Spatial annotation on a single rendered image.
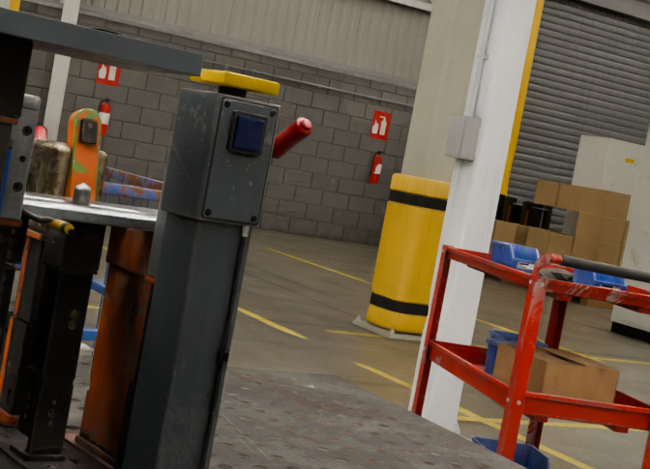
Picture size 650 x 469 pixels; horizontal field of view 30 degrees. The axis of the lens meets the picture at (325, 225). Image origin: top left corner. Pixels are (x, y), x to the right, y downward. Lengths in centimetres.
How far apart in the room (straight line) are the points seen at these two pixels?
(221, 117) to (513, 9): 419
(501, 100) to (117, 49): 427
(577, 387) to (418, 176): 509
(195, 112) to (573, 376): 239
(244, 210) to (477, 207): 410
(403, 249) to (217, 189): 723
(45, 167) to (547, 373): 202
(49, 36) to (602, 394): 267
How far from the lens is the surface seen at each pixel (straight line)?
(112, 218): 133
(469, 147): 512
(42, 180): 157
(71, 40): 95
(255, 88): 108
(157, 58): 98
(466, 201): 513
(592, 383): 341
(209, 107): 106
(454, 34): 837
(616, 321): 1178
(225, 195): 107
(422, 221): 826
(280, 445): 171
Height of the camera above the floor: 110
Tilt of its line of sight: 3 degrees down
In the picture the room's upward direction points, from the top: 10 degrees clockwise
